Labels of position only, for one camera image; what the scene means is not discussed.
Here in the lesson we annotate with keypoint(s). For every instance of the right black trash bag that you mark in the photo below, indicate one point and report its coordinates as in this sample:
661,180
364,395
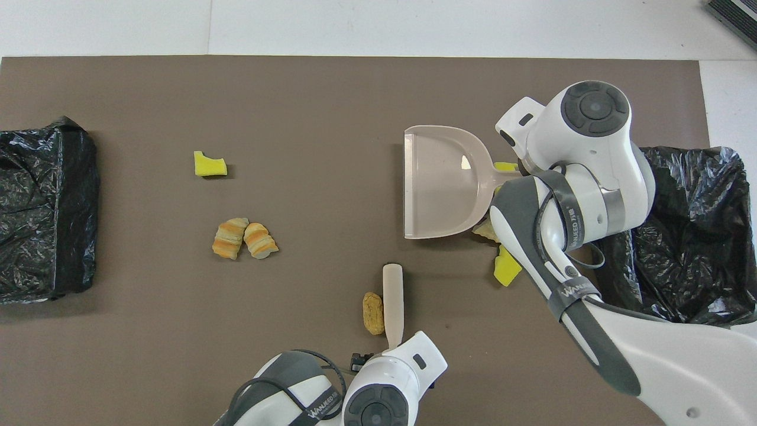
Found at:
704,236

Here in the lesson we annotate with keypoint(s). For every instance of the brown fried nugget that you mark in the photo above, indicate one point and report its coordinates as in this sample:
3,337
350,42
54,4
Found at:
373,313

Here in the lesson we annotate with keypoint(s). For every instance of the yellow sponge piece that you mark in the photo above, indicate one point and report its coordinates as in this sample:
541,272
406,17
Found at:
504,167
507,271
208,167

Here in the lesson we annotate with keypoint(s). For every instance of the beige hand brush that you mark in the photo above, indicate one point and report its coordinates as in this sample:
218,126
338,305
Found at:
393,302

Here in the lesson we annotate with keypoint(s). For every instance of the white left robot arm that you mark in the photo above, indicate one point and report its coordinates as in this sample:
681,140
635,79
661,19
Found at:
390,378

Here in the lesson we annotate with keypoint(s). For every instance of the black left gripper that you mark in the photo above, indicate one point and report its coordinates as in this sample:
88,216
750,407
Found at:
361,361

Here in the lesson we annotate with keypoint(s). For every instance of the beige plastic dustpan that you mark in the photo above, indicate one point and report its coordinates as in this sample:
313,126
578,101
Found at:
440,183

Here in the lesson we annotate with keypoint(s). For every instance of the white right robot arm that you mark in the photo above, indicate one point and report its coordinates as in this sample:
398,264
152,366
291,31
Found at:
680,367

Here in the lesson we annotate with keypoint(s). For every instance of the brown table mat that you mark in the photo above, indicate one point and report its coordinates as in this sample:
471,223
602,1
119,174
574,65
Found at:
295,106

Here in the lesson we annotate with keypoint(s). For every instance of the dark ribbed grille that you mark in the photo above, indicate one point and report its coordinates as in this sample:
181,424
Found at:
736,15

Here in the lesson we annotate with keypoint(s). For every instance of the left black trash bag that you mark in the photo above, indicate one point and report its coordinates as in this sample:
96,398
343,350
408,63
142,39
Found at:
47,207

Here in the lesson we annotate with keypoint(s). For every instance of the pale food scrap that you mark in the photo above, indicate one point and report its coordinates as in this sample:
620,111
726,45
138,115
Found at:
485,232

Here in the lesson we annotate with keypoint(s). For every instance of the black trash bag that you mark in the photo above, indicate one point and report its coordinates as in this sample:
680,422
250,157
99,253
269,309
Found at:
704,236
47,207

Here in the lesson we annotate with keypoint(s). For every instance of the pale striped croissant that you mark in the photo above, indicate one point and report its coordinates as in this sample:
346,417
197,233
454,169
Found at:
229,238

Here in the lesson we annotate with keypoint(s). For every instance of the orange striped croissant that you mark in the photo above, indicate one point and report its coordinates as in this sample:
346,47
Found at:
259,240

